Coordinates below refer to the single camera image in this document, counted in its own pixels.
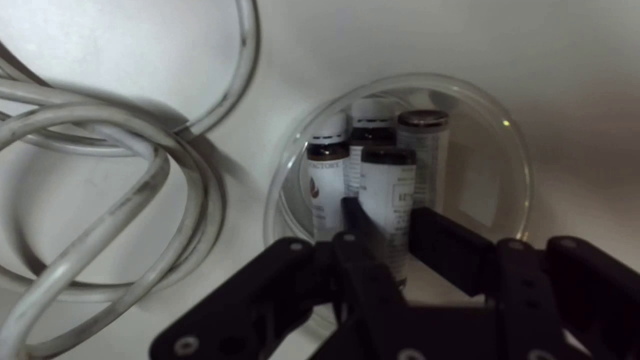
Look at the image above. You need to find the clear plastic round container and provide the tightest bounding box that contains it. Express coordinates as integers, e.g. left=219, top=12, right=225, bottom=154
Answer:
left=262, top=73, right=535, bottom=271

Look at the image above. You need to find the white coiled power strip cable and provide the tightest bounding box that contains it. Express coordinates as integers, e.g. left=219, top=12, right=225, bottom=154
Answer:
left=0, top=0, right=262, bottom=360

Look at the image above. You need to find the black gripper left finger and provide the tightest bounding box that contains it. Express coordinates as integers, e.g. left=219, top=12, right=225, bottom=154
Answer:
left=147, top=197, right=410, bottom=360

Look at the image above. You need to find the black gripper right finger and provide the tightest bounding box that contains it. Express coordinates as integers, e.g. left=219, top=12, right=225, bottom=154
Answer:
left=407, top=207, right=640, bottom=360

